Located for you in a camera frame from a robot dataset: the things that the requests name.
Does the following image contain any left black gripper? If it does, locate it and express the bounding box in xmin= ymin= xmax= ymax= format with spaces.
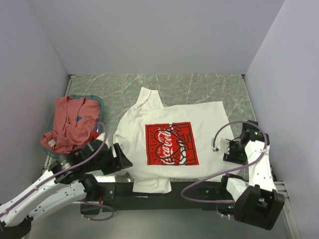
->
xmin=86 ymin=142 xmax=133 ymax=174

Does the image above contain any white Coca-Cola t-shirt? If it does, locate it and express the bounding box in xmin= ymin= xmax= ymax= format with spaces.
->
xmin=113 ymin=88 xmax=238 ymax=193

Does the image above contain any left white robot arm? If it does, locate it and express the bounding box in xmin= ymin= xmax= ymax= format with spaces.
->
xmin=0 ymin=139 xmax=133 ymax=229

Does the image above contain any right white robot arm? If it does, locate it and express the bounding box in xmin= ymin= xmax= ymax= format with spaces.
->
xmin=219 ymin=120 xmax=285 ymax=230

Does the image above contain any black base beam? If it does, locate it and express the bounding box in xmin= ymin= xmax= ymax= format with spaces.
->
xmin=91 ymin=182 xmax=234 ymax=216

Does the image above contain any red t-shirt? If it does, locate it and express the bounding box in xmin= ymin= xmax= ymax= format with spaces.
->
xmin=40 ymin=96 xmax=101 ymax=154

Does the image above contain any teal plastic basket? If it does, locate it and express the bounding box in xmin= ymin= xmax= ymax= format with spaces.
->
xmin=43 ymin=94 xmax=105 ymax=160

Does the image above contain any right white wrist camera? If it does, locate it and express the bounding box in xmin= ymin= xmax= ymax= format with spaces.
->
xmin=211 ymin=138 xmax=231 ymax=156

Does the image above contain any aluminium frame rail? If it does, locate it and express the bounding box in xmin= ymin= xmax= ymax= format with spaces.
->
xmin=274 ymin=181 xmax=290 ymax=201

